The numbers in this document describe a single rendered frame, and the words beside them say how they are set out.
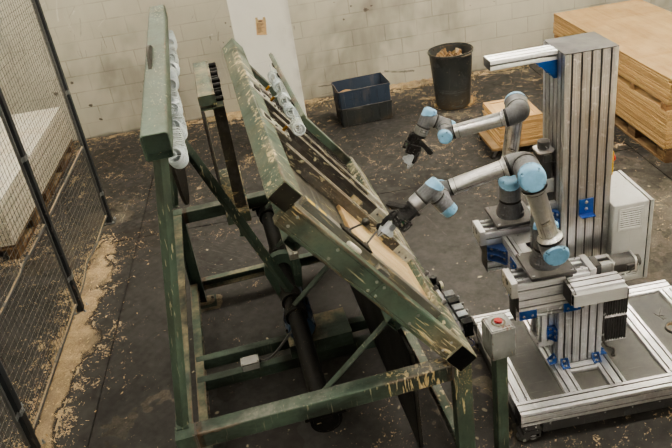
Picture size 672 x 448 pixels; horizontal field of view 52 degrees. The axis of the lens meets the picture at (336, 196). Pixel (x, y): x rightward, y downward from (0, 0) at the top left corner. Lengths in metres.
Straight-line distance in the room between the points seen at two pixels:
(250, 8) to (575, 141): 4.33
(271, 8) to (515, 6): 3.37
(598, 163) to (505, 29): 5.74
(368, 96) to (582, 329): 4.46
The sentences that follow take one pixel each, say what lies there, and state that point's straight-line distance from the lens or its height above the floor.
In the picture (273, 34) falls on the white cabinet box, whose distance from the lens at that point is 7.14.
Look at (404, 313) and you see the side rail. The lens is 3.06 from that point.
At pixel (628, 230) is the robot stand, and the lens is 3.77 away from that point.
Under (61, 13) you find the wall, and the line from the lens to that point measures 8.76.
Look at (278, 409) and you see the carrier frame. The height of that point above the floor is 0.79.
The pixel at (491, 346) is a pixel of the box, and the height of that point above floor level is 0.85.
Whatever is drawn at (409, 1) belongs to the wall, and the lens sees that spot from 8.72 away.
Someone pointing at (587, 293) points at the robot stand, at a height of 0.95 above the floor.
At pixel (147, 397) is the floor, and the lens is 4.78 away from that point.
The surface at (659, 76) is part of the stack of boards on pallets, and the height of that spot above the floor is 0.76.
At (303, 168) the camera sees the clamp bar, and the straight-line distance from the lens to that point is 3.41.
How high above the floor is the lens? 3.07
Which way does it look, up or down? 28 degrees down
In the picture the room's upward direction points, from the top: 9 degrees counter-clockwise
